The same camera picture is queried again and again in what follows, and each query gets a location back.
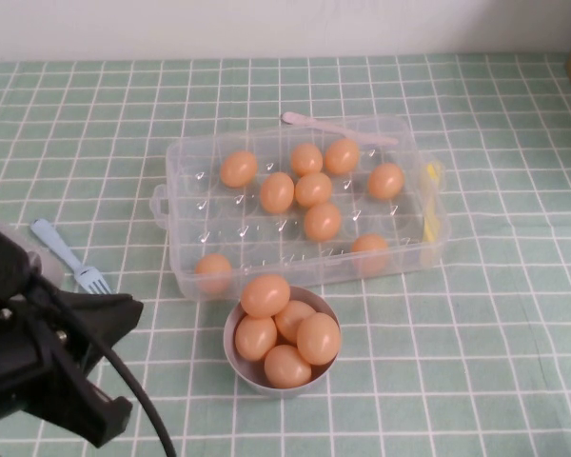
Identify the yellow plastic utensil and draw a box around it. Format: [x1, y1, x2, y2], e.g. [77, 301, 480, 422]
[422, 160, 446, 244]

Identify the clear plastic egg box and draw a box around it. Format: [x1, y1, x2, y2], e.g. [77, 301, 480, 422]
[149, 113, 453, 302]

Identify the grey wrist camera housing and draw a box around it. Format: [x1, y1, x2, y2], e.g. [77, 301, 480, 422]
[0, 209, 67, 289]

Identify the grey round bowl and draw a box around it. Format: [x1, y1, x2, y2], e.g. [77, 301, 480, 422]
[223, 285, 343, 399]

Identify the light blue plastic fork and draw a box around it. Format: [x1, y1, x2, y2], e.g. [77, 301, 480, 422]
[30, 217, 113, 295]

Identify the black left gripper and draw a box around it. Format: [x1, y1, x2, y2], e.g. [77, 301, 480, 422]
[0, 218, 145, 449]

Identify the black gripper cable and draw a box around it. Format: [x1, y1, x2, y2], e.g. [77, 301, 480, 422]
[26, 273, 178, 457]

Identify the pink plastic utensil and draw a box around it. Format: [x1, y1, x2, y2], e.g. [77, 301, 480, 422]
[280, 111, 399, 146]

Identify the green checkered tablecloth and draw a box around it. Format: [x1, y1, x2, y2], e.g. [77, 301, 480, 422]
[0, 51, 571, 457]

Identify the brown egg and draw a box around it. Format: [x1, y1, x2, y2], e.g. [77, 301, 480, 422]
[240, 274, 292, 319]
[296, 311, 343, 367]
[367, 163, 405, 200]
[294, 171, 334, 209]
[324, 138, 361, 175]
[350, 233, 390, 275]
[234, 315, 278, 361]
[260, 171, 296, 214]
[304, 203, 343, 242]
[220, 150, 259, 189]
[274, 299, 318, 345]
[194, 252, 233, 294]
[290, 143, 324, 177]
[264, 344, 313, 389]

